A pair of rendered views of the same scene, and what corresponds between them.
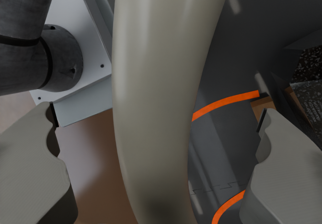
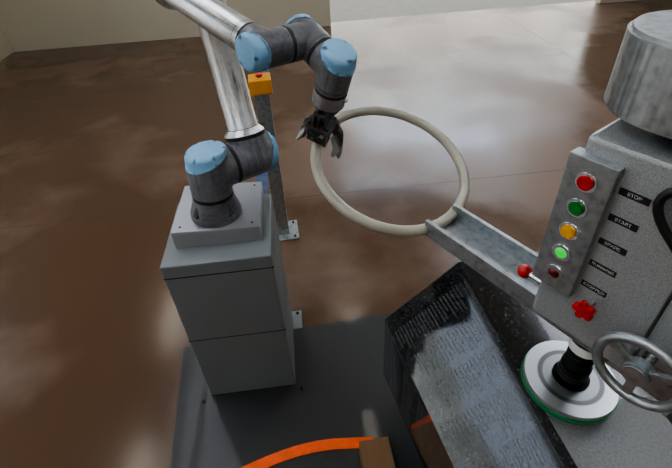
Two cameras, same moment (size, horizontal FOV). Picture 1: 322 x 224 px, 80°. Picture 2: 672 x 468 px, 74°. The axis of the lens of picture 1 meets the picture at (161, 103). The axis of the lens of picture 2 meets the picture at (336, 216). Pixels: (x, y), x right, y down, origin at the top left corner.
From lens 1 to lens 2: 1.36 m
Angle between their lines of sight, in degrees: 65
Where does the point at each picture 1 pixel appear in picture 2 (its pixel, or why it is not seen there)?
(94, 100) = (218, 252)
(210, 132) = not seen: outside the picture
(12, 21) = (247, 161)
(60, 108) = (175, 253)
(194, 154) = not seen: outside the picture
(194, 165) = not seen: outside the picture
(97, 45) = (255, 213)
